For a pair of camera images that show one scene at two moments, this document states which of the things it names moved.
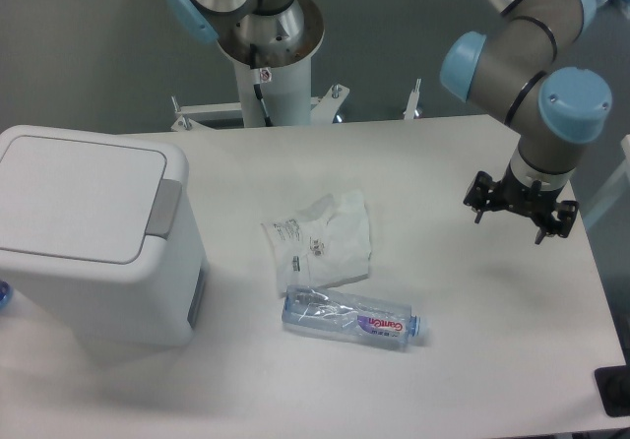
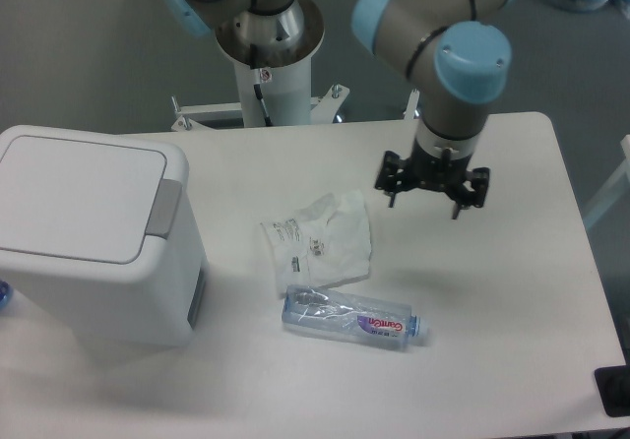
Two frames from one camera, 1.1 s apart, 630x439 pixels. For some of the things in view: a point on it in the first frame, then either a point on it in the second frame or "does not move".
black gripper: x=516 y=197 to x=425 y=170
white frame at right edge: x=613 y=189 does not move
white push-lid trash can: x=100 y=237 does not move
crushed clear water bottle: x=358 y=319 does not move
